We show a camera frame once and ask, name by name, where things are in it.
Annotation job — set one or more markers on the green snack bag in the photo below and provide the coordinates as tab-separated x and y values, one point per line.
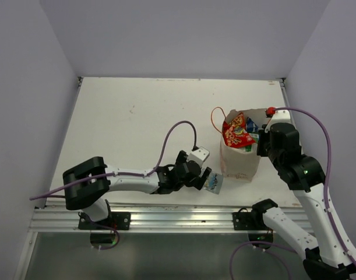
252	146

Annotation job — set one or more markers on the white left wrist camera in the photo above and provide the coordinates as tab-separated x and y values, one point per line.
198	155

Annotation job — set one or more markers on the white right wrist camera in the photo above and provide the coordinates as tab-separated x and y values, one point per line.
277	115

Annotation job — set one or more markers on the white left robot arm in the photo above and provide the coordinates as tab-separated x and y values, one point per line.
90	180

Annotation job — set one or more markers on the aluminium mounting rail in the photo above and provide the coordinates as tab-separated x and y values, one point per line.
144	219

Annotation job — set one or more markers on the small silver snack packet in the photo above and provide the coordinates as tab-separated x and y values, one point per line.
213	183

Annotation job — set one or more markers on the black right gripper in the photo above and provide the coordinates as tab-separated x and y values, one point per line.
263	133

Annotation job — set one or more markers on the blue Kettle chip bag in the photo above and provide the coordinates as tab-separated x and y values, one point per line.
251	126

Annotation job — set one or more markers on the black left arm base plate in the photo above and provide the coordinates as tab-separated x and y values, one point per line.
116	220

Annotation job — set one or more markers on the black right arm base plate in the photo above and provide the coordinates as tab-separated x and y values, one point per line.
248	220

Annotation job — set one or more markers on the beige paper bag orange handles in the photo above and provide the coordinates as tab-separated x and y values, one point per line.
236	163

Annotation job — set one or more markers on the small red snack packet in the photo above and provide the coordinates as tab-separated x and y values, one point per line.
234	132

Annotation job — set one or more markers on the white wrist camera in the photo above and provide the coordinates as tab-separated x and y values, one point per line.
198	155
277	115

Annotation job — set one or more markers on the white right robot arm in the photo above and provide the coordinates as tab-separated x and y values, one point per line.
328	254

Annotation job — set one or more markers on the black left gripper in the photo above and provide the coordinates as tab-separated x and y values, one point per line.
182	157

